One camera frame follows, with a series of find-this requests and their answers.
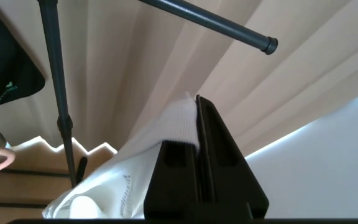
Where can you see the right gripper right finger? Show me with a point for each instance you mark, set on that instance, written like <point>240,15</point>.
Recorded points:
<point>235,189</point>

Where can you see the beige curtain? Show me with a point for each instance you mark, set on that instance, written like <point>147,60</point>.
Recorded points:
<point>135,62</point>

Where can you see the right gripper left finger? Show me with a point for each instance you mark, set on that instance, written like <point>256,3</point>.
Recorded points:
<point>169,189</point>

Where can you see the black garment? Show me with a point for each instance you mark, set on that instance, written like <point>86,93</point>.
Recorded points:
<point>2,62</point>

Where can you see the white garment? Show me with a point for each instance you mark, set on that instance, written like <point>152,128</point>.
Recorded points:
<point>129,168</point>

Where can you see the black clothes rack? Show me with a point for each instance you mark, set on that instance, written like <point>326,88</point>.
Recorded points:
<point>54,62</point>

